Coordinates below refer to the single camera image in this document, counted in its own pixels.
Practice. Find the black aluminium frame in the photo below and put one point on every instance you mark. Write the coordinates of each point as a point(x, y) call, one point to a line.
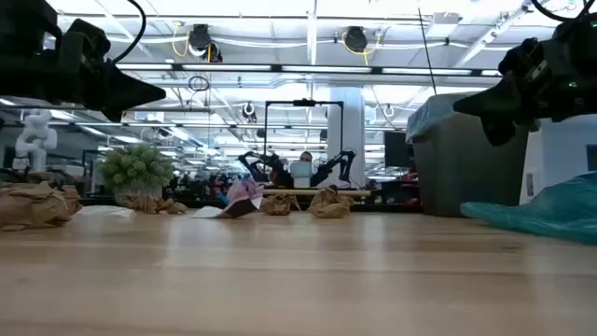
point(387, 208)

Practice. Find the background black robot arm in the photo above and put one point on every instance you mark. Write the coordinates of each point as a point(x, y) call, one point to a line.
point(268, 170)
point(336, 168)

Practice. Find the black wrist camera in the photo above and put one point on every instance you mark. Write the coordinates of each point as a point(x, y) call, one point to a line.
point(86, 44)
point(517, 56)

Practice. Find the pink wrapper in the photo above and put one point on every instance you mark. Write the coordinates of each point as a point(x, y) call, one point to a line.
point(245, 193)

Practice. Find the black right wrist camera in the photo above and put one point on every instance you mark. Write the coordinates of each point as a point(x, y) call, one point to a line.
point(517, 56)

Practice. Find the light blue trash bag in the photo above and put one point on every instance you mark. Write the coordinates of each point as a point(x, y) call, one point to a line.
point(429, 116)

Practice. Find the pale background screen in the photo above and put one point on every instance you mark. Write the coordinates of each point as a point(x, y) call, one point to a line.
point(301, 173)

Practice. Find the white paper scrap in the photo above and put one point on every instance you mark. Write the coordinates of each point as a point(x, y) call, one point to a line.
point(207, 213)

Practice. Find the background wooden tabletop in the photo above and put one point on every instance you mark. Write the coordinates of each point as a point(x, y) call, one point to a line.
point(317, 192)

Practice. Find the white wall box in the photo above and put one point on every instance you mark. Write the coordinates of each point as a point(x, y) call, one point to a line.
point(530, 184)

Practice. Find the brown paper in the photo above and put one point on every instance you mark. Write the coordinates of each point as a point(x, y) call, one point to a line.
point(329, 205)
point(176, 208)
point(144, 204)
point(32, 205)
point(280, 205)

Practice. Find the teal trash bag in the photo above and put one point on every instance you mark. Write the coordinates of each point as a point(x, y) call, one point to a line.
point(550, 210)

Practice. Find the green potted plant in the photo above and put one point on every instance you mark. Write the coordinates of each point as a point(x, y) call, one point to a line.
point(135, 168)

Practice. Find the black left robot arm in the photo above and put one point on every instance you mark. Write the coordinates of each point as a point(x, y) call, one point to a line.
point(11, 46)

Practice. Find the translucent plastic sheet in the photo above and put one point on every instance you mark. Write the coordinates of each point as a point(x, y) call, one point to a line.
point(105, 212)

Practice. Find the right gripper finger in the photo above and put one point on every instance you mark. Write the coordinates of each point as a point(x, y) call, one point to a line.
point(501, 130)
point(499, 100)

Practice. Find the black monitor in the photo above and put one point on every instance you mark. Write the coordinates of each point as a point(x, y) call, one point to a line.
point(397, 149)

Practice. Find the white square column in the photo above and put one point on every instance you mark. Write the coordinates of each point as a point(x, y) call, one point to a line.
point(352, 130)

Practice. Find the grey trash bin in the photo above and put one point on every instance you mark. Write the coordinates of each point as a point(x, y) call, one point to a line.
point(457, 177)

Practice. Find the white humanoid robot figure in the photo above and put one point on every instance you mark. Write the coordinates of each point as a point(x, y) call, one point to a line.
point(35, 135)

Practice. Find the person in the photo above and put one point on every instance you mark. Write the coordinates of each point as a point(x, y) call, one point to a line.
point(306, 157)

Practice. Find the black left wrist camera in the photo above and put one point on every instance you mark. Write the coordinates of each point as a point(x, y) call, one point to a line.
point(86, 44)

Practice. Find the thin black pole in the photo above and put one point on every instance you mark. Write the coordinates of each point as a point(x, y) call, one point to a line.
point(427, 51)

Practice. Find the long ceiling light bar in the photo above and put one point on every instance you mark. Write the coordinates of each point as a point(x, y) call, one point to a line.
point(326, 69)

